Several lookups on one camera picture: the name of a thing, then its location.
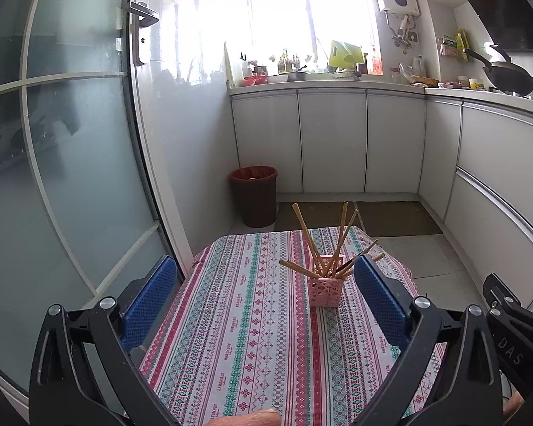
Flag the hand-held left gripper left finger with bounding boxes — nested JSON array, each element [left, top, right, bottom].
[[29, 255, 178, 426]]

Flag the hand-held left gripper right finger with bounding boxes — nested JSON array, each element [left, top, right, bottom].
[[353, 255, 502, 426]]

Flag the dark chopstick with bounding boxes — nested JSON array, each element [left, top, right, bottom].
[[335, 239, 379, 276]]

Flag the pink perforated chopstick basket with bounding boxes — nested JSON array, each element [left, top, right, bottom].
[[309, 254, 344, 309]]

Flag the bunch of wooden chopsticks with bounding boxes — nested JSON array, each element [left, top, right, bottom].
[[279, 201, 386, 281]]

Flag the person's right forearm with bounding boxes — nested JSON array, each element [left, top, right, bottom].
[[501, 393, 526, 426]]

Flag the patterned striped tablecloth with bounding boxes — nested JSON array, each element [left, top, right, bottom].
[[140, 226, 449, 426]]

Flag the frosted glass sliding door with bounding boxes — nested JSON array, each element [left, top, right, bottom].
[[0, 0, 183, 409]]

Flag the dark brown trash bin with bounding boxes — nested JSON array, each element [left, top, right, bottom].
[[230, 165, 279, 228]]

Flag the white base cabinet row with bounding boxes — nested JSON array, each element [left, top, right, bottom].
[[228, 83, 427, 196]]

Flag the white drawer cabinet run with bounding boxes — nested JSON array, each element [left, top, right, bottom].
[[420, 86, 533, 302]]

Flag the red liquid bottle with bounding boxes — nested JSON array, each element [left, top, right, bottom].
[[366, 44, 383, 75]]

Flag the black wok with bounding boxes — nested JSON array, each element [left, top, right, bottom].
[[463, 44, 533, 97]]

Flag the water heater pipes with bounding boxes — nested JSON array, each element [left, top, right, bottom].
[[388, 13, 420, 49]]

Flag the kitchen window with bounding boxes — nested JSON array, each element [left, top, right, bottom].
[[160, 0, 383, 85]]

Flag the wall spice rack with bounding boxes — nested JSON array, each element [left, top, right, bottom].
[[437, 31, 469, 60]]

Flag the metal door handle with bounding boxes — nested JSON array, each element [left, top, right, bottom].
[[123, 1, 160, 66]]

